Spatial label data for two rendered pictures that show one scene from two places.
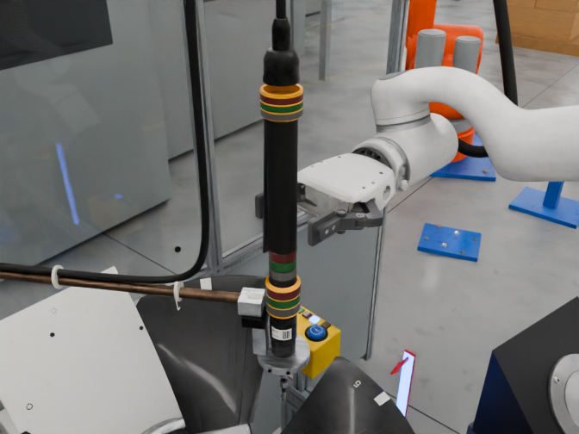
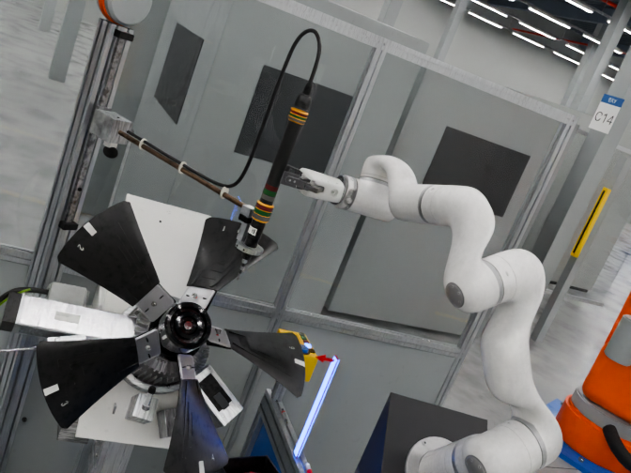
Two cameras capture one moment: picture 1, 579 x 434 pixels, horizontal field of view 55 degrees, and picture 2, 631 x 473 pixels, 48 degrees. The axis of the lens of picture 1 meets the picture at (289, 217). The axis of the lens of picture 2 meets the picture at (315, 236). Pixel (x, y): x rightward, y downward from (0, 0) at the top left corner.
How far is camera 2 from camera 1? 1.21 m
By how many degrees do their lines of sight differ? 27
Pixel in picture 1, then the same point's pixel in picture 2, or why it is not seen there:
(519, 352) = (410, 409)
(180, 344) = (212, 245)
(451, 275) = not seen: outside the picture
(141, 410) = (173, 288)
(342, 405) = (273, 345)
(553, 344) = (441, 427)
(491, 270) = not seen: outside the picture
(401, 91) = (372, 160)
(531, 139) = (401, 190)
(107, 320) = (189, 236)
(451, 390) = not seen: outside the picture
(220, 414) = (206, 281)
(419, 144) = (369, 189)
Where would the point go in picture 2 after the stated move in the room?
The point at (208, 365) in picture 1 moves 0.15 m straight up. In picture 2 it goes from (217, 258) to (235, 207)
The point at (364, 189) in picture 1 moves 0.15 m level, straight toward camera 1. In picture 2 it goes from (321, 179) to (284, 176)
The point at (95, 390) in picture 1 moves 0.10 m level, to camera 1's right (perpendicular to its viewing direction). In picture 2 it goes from (160, 260) to (185, 276)
